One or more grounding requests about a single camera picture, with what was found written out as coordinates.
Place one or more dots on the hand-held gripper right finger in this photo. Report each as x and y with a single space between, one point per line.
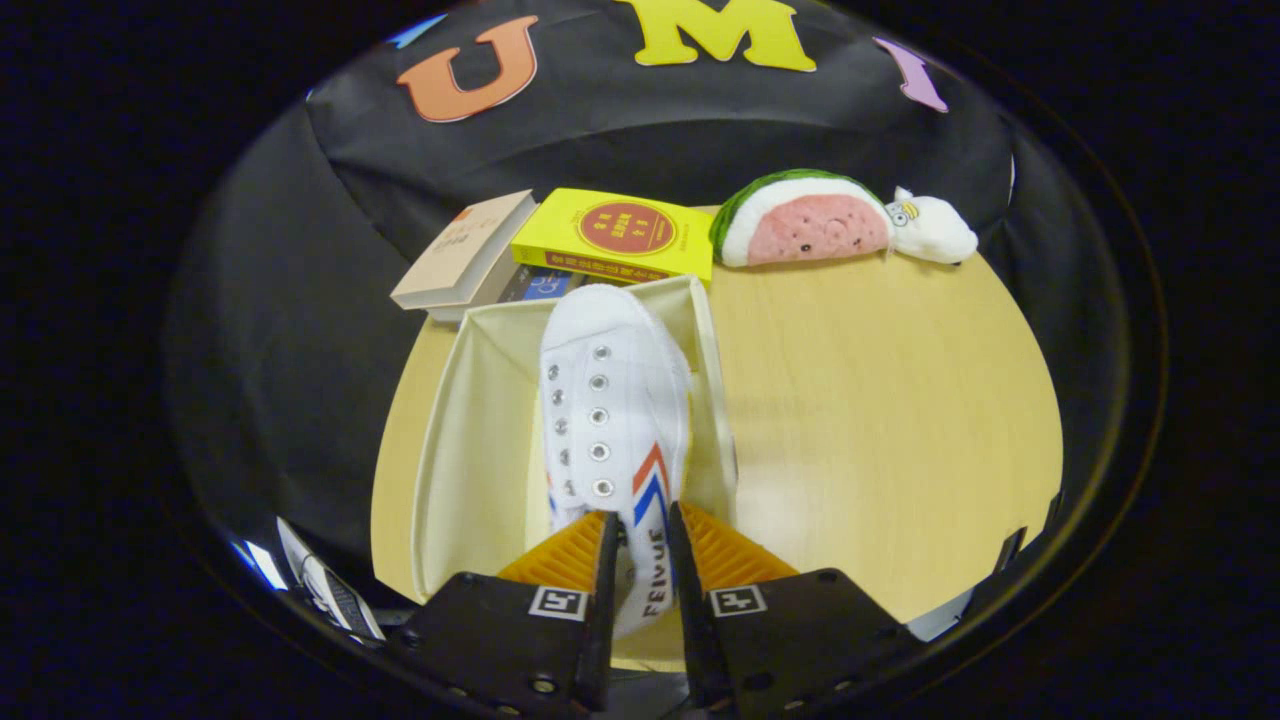
790 640

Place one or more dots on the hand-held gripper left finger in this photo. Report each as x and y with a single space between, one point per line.
520 640

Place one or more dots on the cream fabric storage box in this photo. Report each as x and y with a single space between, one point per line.
480 450

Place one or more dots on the white canvas shoe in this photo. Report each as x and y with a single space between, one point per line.
610 400

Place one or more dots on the lit monitor screen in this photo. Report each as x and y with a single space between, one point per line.
262 565

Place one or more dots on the blue book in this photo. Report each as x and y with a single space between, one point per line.
540 285

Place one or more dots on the beige book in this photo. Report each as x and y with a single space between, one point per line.
460 255

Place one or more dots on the yellow book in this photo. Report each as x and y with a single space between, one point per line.
610 235

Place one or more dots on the watermelon slice plush toy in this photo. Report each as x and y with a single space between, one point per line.
810 225

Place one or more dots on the white plush toy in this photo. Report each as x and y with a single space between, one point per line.
935 230

